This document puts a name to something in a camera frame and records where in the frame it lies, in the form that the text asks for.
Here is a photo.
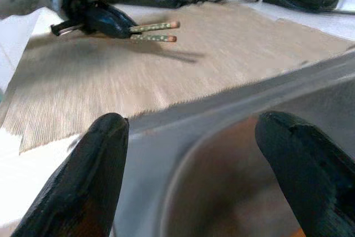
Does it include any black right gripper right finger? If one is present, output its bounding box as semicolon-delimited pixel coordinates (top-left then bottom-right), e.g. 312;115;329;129
255;111;355;237

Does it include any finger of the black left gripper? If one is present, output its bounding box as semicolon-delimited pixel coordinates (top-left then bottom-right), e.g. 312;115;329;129
106;4;139;28
84;8;134;40

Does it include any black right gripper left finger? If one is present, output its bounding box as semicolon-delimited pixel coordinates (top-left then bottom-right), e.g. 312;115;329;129
11;112;130;237

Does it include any patterned wooden chopstick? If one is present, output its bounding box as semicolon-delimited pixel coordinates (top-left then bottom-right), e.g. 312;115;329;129
130;34;178;43
129;21;180;33

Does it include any beige woven counter mat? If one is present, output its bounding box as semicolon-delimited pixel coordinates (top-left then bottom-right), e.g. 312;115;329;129
0;0;355;156

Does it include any stainless steel sink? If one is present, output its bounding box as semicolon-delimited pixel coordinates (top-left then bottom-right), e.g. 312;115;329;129
112;51;355;237

